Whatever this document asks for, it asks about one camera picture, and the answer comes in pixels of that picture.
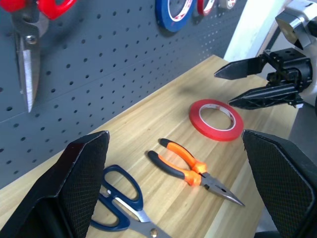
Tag grey metal pegboard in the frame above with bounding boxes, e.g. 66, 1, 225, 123
0, 0, 248, 190

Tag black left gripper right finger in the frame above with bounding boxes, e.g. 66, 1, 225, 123
242, 129, 317, 238

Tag blue handled scissors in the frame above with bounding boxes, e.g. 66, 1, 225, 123
89, 164, 174, 238

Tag orange black needle nose pliers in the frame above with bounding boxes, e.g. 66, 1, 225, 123
147, 138, 246, 207

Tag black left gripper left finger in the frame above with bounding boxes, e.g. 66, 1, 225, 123
0, 130, 110, 238

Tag red handled scissors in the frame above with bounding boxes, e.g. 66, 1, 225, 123
0, 0, 78, 114

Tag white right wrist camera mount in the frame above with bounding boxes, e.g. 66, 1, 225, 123
296, 80, 317, 109

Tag blue tape roll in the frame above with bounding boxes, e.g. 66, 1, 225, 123
155, 0, 197, 33

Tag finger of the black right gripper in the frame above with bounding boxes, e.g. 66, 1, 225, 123
213, 55, 268, 81
228, 83, 306, 111

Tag red tape roll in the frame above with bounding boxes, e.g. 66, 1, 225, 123
189, 99, 245, 142
196, 0, 216, 17

